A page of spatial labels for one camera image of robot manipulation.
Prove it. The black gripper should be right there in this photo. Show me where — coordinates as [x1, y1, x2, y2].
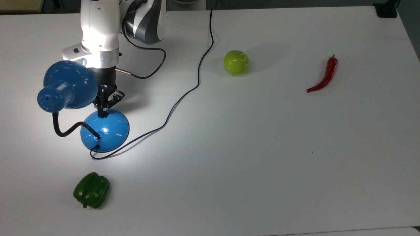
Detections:
[89, 67, 125, 119]

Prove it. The blue gooseneck desk lamp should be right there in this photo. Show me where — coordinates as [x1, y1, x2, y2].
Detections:
[37, 60, 130, 153]

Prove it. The green toy bell pepper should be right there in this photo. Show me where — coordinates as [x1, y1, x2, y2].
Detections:
[73, 172, 111, 209]

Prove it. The tan wooden board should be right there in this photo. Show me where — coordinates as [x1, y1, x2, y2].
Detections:
[0, 0, 45, 13]

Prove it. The yellow-green toy apple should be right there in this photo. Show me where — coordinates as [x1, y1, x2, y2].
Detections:
[224, 50, 250, 76]

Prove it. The red toy chili pepper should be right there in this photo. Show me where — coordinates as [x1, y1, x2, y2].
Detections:
[306, 54, 338, 93]

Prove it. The black table clamp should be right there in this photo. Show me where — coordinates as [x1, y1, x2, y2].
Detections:
[373, 0, 401, 18]

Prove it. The black gripper signal cable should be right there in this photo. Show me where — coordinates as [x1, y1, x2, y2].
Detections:
[115, 19, 167, 80]

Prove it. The black lamp power cable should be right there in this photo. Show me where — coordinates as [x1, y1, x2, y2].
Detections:
[90, 9, 214, 160]

